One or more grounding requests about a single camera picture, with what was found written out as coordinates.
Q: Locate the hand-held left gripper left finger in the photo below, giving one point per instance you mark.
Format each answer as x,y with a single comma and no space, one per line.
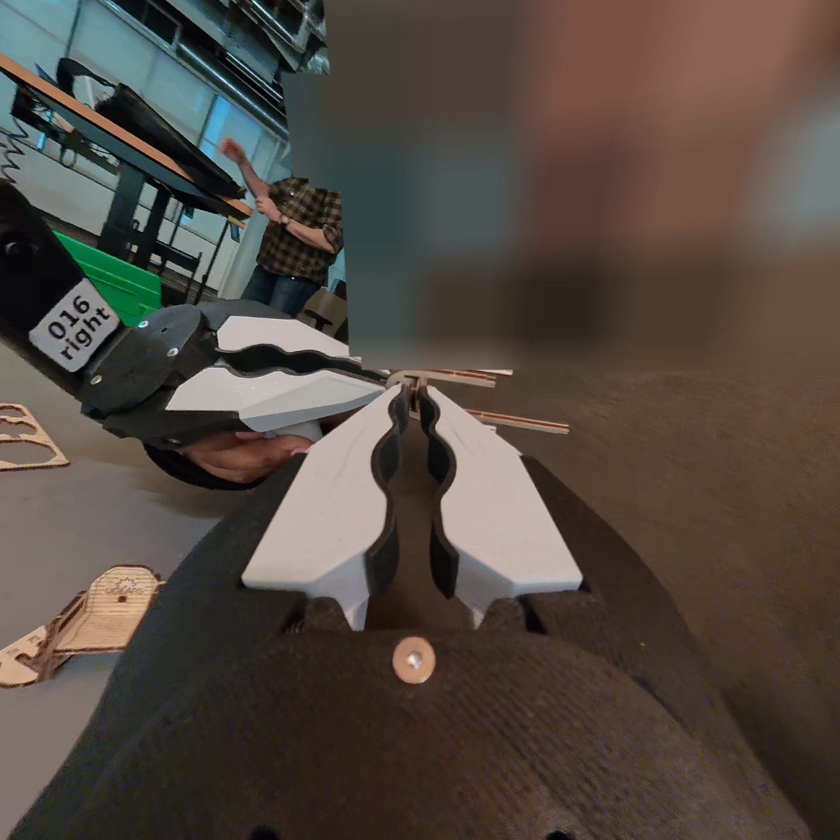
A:
315,525

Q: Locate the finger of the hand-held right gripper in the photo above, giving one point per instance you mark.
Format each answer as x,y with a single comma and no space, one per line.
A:
282,334
275,397

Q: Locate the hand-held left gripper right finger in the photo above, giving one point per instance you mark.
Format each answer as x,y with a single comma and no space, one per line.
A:
512,525

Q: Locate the thin wooden strip piece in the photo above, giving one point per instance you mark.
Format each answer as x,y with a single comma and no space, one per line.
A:
525,423

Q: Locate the slotted wooden puzzle sheet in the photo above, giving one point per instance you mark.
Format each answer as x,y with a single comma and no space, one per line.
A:
33,453

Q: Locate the wooden arch-shaped piece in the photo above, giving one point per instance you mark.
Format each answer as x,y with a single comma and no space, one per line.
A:
446,377

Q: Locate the person's right hand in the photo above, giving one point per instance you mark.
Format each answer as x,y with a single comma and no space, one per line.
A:
249,456

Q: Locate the green plastic bin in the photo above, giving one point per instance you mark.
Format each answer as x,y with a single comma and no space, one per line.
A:
118,275

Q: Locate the small wooden chair model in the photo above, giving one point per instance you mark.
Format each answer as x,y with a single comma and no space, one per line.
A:
111,610

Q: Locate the wooden-top standing table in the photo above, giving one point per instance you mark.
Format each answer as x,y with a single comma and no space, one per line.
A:
118,138

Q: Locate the black backpack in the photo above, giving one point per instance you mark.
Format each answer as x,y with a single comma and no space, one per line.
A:
144,111

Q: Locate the silver ventilation ducts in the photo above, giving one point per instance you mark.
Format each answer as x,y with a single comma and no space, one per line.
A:
262,46

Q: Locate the wooden curved toothed piece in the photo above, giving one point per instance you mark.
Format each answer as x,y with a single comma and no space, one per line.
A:
19,656

